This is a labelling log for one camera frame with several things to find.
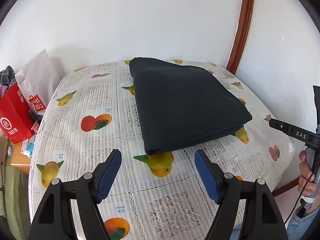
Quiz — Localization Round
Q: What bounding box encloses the black cable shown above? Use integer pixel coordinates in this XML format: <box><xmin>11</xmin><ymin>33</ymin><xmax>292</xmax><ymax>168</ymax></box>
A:
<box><xmin>283</xmin><ymin>172</ymin><xmax>316</xmax><ymax>227</ymax></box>

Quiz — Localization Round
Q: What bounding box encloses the fruit print tablecloth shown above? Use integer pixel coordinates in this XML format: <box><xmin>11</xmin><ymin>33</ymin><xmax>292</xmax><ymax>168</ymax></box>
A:
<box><xmin>28</xmin><ymin>61</ymin><xmax>294</xmax><ymax>239</ymax></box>

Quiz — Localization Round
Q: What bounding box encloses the blue denim sleeve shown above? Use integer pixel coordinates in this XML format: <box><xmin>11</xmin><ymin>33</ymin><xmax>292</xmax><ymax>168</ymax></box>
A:
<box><xmin>287</xmin><ymin>206</ymin><xmax>319</xmax><ymax>239</ymax></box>

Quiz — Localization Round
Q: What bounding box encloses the person's right hand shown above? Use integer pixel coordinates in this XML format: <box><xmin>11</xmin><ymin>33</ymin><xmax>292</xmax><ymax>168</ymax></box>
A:
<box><xmin>298</xmin><ymin>151</ymin><xmax>316</xmax><ymax>197</ymax></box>

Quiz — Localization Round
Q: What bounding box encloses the red paper bag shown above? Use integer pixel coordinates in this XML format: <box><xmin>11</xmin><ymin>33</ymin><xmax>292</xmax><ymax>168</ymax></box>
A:
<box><xmin>0</xmin><ymin>84</ymin><xmax>35</xmax><ymax>144</ymax></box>

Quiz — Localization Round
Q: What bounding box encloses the blue tissue pack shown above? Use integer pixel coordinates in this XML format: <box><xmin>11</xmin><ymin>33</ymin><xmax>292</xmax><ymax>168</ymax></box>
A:
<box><xmin>21</xmin><ymin>135</ymin><xmax>36</xmax><ymax>158</ymax></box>

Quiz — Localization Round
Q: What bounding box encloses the wooden side table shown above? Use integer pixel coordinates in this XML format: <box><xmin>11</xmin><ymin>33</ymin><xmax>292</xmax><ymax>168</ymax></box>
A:
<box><xmin>11</xmin><ymin>142</ymin><xmax>31</xmax><ymax>175</ymax></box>

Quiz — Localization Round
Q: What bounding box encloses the brown wooden door frame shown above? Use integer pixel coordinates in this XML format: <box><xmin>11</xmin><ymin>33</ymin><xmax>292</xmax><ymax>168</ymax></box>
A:
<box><xmin>226</xmin><ymin>0</ymin><xmax>254</xmax><ymax>75</ymax></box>

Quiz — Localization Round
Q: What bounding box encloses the white Uniqlo paper bag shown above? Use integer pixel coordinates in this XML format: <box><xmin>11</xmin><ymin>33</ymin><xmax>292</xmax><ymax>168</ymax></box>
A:
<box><xmin>15</xmin><ymin>49</ymin><xmax>61</xmax><ymax>116</ymax></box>

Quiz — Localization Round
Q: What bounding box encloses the green bed sheet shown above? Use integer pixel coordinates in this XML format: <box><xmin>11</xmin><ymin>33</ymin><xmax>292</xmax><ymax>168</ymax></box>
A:
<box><xmin>4</xmin><ymin>164</ymin><xmax>30</xmax><ymax>239</ymax></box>

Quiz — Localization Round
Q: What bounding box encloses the plaid cloth in bag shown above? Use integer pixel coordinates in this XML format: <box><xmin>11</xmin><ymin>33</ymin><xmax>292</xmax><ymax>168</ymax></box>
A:
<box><xmin>0</xmin><ymin>66</ymin><xmax>16</xmax><ymax>98</ymax></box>

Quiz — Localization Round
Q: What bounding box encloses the black sweatshirt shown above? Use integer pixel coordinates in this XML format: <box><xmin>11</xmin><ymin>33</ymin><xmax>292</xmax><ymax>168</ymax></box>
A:
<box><xmin>129</xmin><ymin>57</ymin><xmax>252</xmax><ymax>155</ymax></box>

